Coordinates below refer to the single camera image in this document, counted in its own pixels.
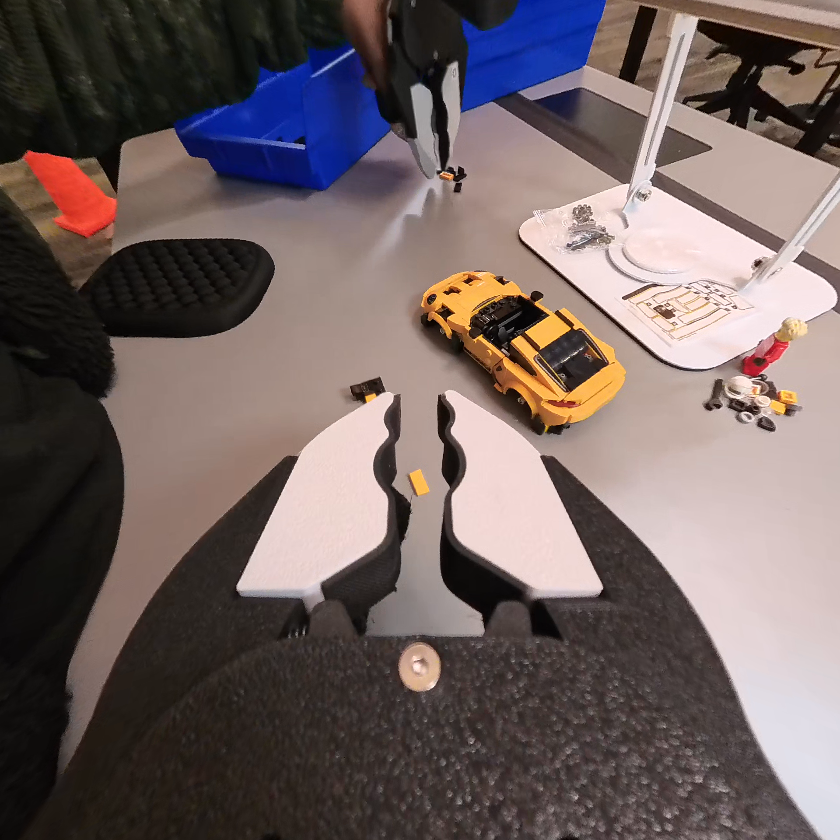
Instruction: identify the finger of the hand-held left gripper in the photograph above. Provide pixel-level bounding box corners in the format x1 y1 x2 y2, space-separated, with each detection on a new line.
406 82 440 179
437 62 464 169

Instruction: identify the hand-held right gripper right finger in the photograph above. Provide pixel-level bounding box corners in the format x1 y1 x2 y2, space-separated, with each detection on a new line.
437 390 603 599

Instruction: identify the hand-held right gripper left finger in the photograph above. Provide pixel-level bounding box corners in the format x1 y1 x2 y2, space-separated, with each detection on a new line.
236 392 403 601

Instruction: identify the person's left forearm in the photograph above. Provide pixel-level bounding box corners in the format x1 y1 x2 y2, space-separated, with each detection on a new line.
0 0 349 165

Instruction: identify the yellow lego car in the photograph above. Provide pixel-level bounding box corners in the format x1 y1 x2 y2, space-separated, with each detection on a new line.
420 270 626 435

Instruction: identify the bag of small lego parts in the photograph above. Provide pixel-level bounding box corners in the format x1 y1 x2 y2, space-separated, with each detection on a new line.
533 202 618 256

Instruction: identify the pile of small lego pieces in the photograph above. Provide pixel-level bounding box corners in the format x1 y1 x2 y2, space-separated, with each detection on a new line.
705 374 803 434

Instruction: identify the lego sticker sheet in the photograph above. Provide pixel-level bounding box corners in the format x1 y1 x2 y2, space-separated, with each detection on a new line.
620 279 756 345

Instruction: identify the red lego minifigure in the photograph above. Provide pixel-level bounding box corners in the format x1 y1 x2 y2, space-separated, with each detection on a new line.
742 318 809 378

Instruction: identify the person's left hand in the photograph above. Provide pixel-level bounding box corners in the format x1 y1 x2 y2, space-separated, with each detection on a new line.
341 0 392 91

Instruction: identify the open blue storage bin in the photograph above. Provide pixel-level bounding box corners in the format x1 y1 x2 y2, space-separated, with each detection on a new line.
174 39 401 191

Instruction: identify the clear stand rod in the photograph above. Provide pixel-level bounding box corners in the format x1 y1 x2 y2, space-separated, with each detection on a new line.
620 13 700 217
742 174 840 296

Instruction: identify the round clear lens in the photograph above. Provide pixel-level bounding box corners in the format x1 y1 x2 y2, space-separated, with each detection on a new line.
607 226 700 277

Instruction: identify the black armrest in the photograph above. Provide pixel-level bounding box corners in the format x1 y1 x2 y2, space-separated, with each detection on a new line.
79 239 275 339

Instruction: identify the person's dark clothed torso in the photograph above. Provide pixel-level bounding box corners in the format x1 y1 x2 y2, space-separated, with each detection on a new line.
0 187 126 840

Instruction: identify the black office chair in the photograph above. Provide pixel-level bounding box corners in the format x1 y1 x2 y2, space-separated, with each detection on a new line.
682 20 840 155

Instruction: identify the white stand base board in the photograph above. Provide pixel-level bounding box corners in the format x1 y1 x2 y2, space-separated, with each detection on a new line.
518 184 840 371

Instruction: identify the orange traffic cone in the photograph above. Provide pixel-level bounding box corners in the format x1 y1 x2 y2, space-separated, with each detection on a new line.
25 151 118 237

